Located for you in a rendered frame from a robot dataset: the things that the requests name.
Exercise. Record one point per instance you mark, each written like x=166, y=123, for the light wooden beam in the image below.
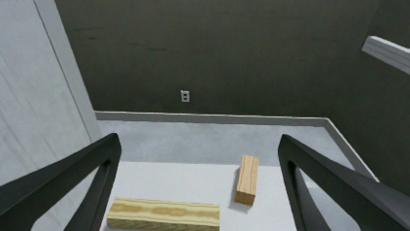
x=157, y=215

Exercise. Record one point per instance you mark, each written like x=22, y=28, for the grey panel wall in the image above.
x=45, y=112

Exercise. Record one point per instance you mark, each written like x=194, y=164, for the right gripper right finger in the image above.
x=371, y=204

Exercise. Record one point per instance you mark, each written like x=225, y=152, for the wooden block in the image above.
x=246, y=187

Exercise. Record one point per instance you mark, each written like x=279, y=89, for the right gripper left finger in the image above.
x=24, y=200

